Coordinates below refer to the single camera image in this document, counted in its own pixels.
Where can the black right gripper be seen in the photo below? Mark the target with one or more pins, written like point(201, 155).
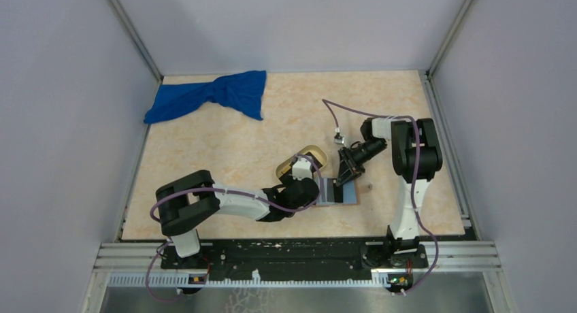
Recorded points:
point(346, 172)

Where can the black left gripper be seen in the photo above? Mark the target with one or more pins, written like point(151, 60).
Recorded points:
point(292, 181)

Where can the black VIP card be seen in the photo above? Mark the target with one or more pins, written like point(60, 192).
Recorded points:
point(333, 194)

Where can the beige oval plastic tray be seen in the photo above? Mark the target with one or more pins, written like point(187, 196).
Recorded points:
point(283, 171)

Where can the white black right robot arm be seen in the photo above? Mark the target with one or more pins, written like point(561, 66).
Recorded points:
point(416, 158)

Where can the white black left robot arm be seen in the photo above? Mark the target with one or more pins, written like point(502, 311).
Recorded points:
point(185, 203)

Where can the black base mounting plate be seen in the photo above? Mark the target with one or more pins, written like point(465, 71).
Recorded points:
point(298, 259)

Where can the blue cloth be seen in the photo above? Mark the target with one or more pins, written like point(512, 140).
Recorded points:
point(242, 92)

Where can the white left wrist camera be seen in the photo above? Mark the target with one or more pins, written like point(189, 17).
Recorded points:
point(302, 167)

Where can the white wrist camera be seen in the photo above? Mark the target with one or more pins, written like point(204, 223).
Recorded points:
point(339, 138)
point(302, 167)

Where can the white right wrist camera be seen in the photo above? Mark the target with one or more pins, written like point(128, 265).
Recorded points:
point(339, 138)

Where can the white slotted cable duct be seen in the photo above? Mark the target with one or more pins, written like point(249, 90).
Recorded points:
point(185, 280)

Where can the aluminium front rail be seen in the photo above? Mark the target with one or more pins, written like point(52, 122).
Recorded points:
point(447, 256)

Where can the aluminium right corner post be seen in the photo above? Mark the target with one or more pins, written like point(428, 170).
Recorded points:
point(450, 37)

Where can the aluminium corner post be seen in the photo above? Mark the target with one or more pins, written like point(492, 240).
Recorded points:
point(129, 28)
point(450, 37)

